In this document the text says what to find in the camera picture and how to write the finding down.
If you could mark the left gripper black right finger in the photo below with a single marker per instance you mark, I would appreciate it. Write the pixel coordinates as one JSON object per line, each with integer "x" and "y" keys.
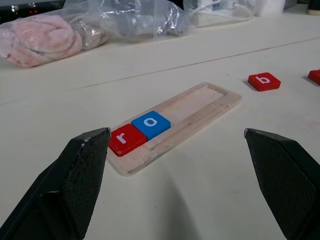
{"x": 282, "y": 175}

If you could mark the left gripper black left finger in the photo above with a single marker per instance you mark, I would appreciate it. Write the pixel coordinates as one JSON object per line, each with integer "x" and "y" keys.
{"x": 75, "y": 180}

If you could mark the red tile letter b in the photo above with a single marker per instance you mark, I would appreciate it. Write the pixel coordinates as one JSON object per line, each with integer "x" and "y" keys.
{"x": 257, "y": 86}

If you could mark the red tile letter o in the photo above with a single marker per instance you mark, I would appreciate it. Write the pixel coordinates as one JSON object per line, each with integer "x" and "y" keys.
{"x": 315, "y": 76}

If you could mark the red tile letter r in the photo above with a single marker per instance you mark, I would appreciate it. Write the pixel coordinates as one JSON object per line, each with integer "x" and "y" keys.
{"x": 132, "y": 146}

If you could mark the blue tile letter o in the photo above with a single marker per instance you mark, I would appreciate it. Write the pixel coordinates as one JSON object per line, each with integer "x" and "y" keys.
{"x": 160, "y": 127}

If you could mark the light wooden letter tray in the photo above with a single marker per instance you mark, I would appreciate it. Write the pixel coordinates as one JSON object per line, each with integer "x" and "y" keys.
{"x": 200, "y": 105}

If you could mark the pink fluffy cloth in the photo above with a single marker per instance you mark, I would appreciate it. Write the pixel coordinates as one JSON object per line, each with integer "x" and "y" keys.
{"x": 40, "y": 40}

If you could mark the clear bag with cloths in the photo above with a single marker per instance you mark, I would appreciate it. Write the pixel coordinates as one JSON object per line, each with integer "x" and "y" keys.
{"x": 87, "y": 32}

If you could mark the clear bag with white items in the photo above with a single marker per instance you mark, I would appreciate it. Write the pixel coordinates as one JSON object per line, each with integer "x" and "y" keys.
{"x": 215, "y": 18}

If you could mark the clear bag with grey parts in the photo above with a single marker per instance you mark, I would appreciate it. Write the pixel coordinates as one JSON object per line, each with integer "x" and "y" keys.
{"x": 145, "y": 22}

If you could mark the black electronic device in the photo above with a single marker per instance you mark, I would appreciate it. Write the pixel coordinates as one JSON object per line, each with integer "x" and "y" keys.
{"x": 27, "y": 10}

